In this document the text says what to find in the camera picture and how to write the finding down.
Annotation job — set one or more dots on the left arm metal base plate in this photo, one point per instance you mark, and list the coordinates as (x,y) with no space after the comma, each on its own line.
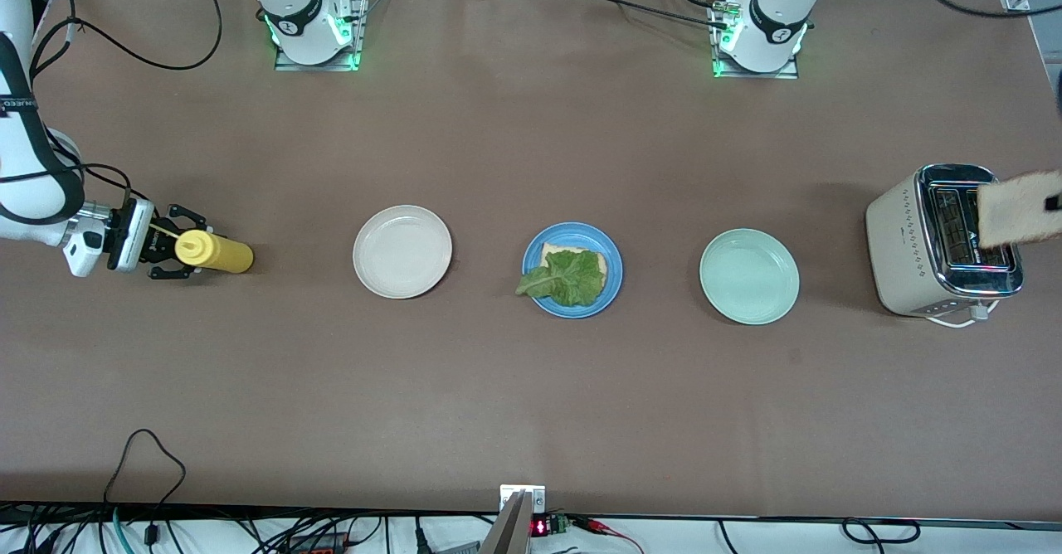
(790,73)

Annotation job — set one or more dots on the mint green round plate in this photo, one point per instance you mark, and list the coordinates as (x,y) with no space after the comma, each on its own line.
(749,276)

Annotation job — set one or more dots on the green lettuce leaf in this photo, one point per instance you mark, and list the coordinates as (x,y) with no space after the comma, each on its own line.
(572,280)

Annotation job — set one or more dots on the black orange power adapter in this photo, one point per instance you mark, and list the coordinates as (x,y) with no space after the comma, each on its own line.
(319,544)

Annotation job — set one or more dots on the red LED display module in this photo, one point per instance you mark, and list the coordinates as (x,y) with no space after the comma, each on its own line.
(541,527)

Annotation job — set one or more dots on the cream chrome toaster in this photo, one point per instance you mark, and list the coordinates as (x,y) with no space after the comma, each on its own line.
(900,247)

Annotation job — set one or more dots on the blue round plate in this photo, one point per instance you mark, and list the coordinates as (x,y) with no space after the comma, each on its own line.
(572,232)

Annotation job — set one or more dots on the red and black clip leads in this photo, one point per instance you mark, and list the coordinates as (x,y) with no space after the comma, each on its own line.
(593,525)

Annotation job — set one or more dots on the beige round plate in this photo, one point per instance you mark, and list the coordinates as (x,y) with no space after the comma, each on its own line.
(402,251)

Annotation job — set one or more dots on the yellow mustard squeeze bottle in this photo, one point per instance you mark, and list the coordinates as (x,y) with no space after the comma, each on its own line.
(224,254)

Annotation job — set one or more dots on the white metal mount bracket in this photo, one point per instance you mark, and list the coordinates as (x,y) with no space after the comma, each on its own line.
(535,494)

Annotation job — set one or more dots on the grey aluminium bar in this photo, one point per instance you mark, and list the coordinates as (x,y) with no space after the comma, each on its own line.
(508,533)

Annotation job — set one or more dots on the toasted bread slice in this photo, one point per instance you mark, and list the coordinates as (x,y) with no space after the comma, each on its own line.
(552,252)
(1016,206)

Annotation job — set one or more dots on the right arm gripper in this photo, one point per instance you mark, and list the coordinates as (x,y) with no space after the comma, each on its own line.
(155,242)

